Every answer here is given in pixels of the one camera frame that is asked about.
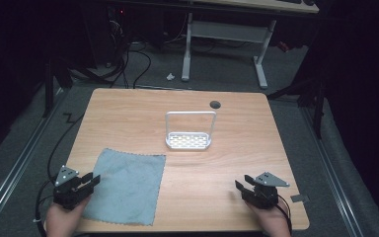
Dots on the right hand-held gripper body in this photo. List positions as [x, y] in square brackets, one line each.
[265, 190]

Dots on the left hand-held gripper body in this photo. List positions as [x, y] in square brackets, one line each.
[66, 187]

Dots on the grey-blue cleaning cloth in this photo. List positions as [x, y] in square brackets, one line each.
[126, 187]

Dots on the white towel rack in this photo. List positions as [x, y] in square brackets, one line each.
[189, 131]

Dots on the person's right hand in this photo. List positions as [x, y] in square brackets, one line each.
[271, 221]

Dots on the person's left hand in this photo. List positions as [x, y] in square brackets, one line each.
[62, 220]

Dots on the grey tape strip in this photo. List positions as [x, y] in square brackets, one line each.
[299, 198]

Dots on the black metal stand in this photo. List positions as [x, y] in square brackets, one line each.
[312, 95]
[51, 82]

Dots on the crumpled white paper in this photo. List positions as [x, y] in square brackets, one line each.
[170, 77]

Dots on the red object on floor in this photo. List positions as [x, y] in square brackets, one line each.
[283, 46]

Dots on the white-legged desk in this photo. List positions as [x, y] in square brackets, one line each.
[230, 31]

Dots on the metal floor rail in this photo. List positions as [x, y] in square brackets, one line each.
[15, 171]
[334, 174]

